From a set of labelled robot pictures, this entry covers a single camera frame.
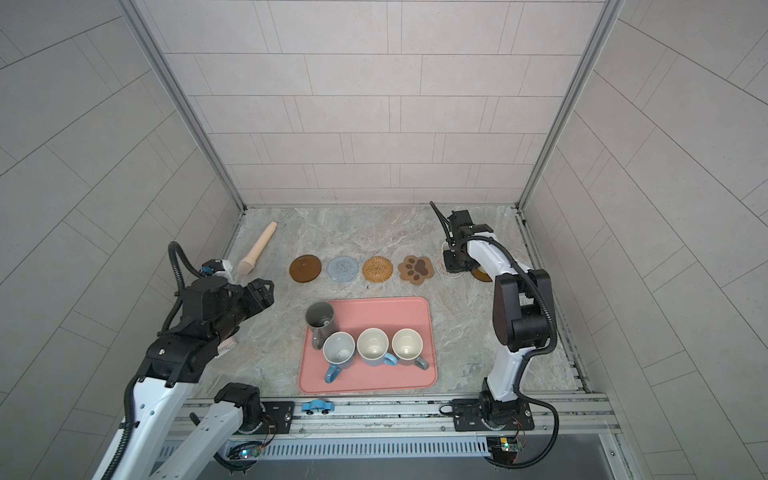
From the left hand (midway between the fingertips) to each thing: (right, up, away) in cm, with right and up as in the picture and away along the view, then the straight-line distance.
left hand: (270, 283), depth 72 cm
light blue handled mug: (+24, -19, +9) cm, 32 cm away
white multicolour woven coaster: (+46, 0, +27) cm, 53 cm away
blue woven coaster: (+13, 0, +27) cm, 29 cm away
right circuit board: (+55, -37, -4) cm, 67 cm away
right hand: (+50, +2, +23) cm, 55 cm away
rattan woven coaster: (+24, 0, +27) cm, 36 cm away
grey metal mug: (+10, -12, +11) cm, 18 cm away
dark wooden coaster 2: (+58, -2, +24) cm, 63 cm away
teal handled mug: (+34, -19, +9) cm, 40 cm away
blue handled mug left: (+15, -20, +8) cm, 26 cm away
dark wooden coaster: (0, 0, +27) cm, 27 cm away
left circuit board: (-2, -35, -7) cm, 36 cm away
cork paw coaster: (+37, 0, +27) cm, 46 cm away
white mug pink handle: (+45, +8, +13) cm, 47 cm away
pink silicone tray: (+29, -13, +17) cm, 36 cm away
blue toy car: (+12, -29, -1) cm, 32 cm away
